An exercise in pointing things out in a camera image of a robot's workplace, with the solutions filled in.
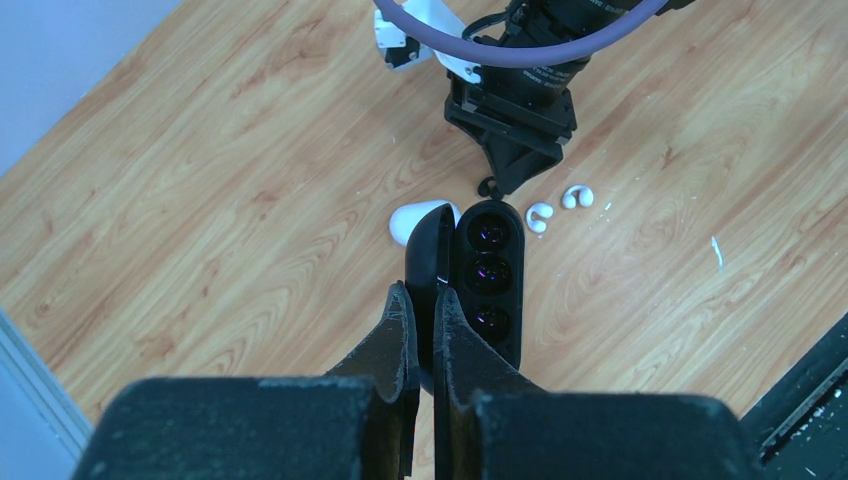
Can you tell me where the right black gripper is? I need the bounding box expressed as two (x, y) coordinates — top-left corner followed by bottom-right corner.
(444, 73), (577, 196)

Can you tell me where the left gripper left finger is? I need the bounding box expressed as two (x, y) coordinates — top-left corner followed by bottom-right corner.
(74, 283), (420, 479)

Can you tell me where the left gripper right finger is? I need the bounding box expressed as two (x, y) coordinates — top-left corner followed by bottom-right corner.
(433, 289), (765, 479)

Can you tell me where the black earbud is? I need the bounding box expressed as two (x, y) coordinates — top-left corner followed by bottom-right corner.
(477, 176), (504, 201)

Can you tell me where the black charging case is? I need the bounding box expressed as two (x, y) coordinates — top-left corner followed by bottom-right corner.
(404, 200), (525, 392)

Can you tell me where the white charging case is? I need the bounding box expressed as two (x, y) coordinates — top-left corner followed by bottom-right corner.
(388, 199), (461, 247)

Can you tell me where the white earbud left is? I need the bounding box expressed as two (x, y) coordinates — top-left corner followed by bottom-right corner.
(525, 202), (555, 235)

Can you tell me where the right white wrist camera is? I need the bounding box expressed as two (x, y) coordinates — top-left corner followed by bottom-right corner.
(373, 0), (482, 85)

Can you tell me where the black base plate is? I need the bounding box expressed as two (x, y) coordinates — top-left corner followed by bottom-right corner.
(741, 318), (847, 480)

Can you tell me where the aluminium frame rail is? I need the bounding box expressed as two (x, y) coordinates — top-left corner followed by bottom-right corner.
(1, 311), (93, 462)

